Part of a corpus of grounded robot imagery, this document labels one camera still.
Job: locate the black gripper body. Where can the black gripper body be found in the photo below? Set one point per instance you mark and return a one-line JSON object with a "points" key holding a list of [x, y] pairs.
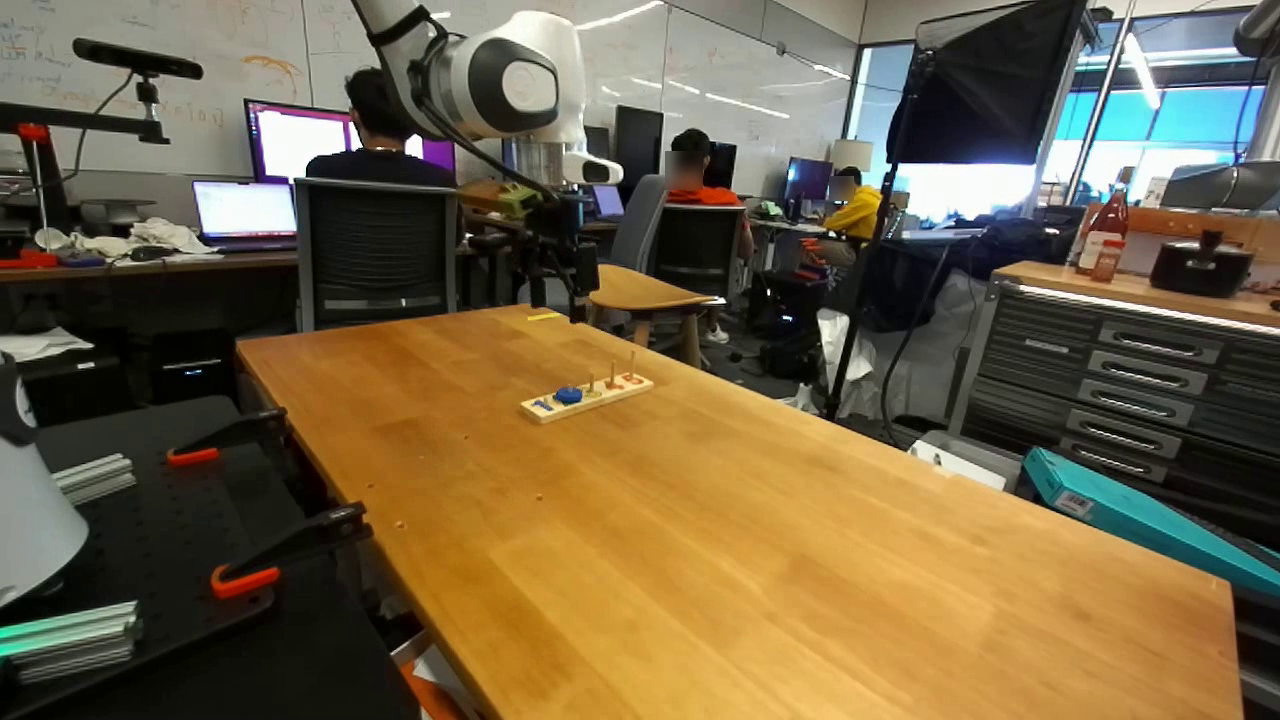
{"points": [[561, 224]]}

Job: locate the blue disc with hole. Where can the blue disc with hole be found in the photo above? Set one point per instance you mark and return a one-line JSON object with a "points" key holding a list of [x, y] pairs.
{"points": [[570, 394]]}

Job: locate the wooden peg board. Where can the wooden peg board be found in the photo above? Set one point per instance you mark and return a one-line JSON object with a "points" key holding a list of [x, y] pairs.
{"points": [[601, 394]]}

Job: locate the yellow tape strip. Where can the yellow tape strip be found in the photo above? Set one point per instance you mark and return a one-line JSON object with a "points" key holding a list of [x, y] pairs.
{"points": [[542, 319]]}

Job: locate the dark office chair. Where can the dark office chair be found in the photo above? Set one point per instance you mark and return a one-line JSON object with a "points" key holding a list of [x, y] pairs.
{"points": [[692, 249]]}

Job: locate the seated person orange shirt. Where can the seated person orange shirt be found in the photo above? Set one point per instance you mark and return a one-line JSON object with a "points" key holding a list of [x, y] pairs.
{"points": [[697, 172]]}

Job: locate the grey mesh office chair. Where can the grey mesh office chair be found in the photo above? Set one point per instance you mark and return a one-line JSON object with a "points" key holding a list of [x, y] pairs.
{"points": [[378, 252]]}

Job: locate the seated person dark shirt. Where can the seated person dark shirt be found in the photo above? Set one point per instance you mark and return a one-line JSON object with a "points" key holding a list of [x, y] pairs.
{"points": [[382, 143]]}

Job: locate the monitor with purple screen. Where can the monitor with purple screen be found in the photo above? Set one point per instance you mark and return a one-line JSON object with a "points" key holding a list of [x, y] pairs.
{"points": [[296, 143]]}

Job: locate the black light stand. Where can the black light stand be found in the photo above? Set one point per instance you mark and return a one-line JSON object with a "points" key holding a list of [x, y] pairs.
{"points": [[865, 292]]}

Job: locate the seated person yellow shirt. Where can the seated person yellow shirt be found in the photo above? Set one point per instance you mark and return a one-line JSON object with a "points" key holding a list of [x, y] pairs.
{"points": [[856, 206]]}

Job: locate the open laptop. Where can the open laptop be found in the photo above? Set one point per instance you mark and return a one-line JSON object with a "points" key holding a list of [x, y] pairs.
{"points": [[246, 214]]}

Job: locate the black softbox light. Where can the black softbox light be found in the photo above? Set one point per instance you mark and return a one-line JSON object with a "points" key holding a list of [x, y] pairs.
{"points": [[986, 87]]}

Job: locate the orange bottle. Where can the orange bottle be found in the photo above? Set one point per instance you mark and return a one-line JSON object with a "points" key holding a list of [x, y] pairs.
{"points": [[1102, 240]]}

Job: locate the grey drawer cabinet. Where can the grey drawer cabinet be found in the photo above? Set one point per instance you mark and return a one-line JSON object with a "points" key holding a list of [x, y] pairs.
{"points": [[1132, 365]]}

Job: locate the teal case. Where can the teal case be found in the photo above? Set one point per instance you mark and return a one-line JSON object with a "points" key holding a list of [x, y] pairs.
{"points": [[1147, 521]]}

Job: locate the black pot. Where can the black pot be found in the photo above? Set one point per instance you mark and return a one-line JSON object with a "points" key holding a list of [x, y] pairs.
{"points": [[1200, 266]]}

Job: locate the black camera on pole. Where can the black camera on pole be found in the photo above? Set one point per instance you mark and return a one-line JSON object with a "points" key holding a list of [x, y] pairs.
{"points": [[135, 56]]}

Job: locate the aluminium rail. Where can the aluminium rail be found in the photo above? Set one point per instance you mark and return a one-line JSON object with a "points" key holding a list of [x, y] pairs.
{"points": [[67, 641], [94, 478]]}

